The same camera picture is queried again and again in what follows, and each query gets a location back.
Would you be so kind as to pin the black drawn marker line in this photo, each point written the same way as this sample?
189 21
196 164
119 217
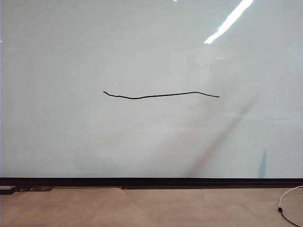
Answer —
161 95

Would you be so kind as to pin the white whiteboard with black frame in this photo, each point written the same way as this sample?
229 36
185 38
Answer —
118 59

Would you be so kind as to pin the black rectangular bracket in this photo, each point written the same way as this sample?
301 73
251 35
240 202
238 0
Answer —
7 190

